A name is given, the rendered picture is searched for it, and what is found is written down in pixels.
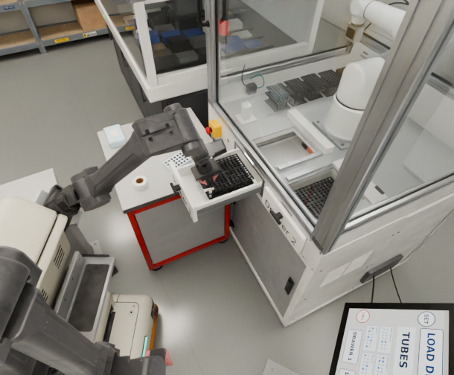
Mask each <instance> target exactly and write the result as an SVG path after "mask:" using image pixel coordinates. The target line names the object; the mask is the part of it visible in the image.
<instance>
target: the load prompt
mask: <svg viewBox="0 0 454 375"><path fill-rule="evenodd" d="M443 359H444V330H443V329H431V328H420V339H419V350H418V372H417V375H443Z"/></svg>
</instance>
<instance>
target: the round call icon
mask: <svg viewBox="0 0 454 375"><path fill-rule="evenodd" d="M370 315H371V310H357V315H356V319H355V323H358V324H369V320H370Z"/></svg>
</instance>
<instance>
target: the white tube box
mask: <svg viewBox="0 0 454 375"><path fill-rule="evenodd" d="M171 161H172V162H173V163H174V165H175V166H176V168H177V167H181V166H184V165H186V164H190V163H191V159H190V158H188V157H187V158H186V157H185V156H184V155H183V153H182V152H179V153H177V154H175V155H174V156H172V157H170V158H169V159H168V160H166V161H164V162H162V165H163V168H164V169H165V170H166V171H167V172H168V173H170V174H171V172H170V165H169V162H171Z"/></svg>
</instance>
